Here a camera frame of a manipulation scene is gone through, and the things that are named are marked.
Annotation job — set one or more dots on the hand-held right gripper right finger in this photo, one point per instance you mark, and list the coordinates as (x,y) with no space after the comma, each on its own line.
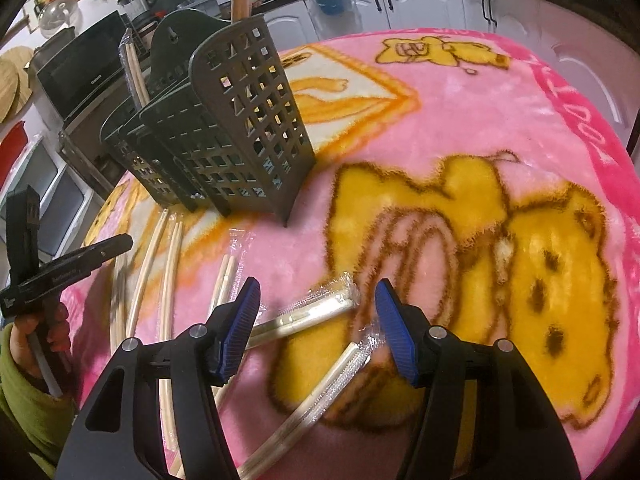
(395,330)

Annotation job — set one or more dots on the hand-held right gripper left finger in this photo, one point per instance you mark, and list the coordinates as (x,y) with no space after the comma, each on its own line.
(245,320)

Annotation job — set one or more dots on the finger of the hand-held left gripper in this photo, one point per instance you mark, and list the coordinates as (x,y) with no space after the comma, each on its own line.
(22,230)
(90,257)

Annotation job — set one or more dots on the wooden chopsticks pair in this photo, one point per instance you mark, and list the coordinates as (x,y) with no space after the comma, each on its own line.
(320,390)
(226,280)
(145,270)
(131,67)
(167,280)
(310,307)

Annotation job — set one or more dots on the dark grey utensil holder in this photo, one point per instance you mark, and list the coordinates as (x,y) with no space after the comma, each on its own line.
(240,125)

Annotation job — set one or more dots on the person's left forearm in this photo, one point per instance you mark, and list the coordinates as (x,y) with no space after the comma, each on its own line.
(25,420)

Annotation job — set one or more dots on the person's left hand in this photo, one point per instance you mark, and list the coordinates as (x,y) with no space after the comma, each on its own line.
(57,327)

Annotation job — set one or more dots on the red plastic lid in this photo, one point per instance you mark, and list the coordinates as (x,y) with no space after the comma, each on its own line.
(12,140)

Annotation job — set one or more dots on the round bamboo mat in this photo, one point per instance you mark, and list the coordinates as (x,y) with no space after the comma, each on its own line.
(12,82)

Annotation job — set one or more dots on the black microwave oven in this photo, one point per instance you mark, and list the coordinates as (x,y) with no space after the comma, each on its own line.
(80,70)

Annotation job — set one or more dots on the printed pink blanket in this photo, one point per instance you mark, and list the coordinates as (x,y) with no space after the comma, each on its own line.
(450,125)

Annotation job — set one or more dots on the glass pot lid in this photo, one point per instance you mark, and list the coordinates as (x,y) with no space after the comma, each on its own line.
(56,17)

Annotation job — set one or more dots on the blender with dark jug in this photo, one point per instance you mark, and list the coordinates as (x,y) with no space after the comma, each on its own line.
(136,2)

